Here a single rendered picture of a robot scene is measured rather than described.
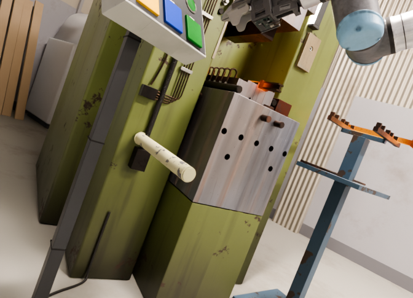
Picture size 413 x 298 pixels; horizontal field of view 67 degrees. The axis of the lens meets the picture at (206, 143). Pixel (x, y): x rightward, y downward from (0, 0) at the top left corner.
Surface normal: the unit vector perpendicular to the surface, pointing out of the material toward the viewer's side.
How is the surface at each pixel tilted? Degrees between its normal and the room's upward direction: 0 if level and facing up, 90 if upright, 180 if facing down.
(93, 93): 90
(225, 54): 90
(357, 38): 150
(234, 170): 90
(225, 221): 90
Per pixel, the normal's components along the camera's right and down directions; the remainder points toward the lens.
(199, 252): 0.48, 0.24
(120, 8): 0.07, 0.97
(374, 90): -0.54, -0.15
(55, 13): 0.76, 0.33
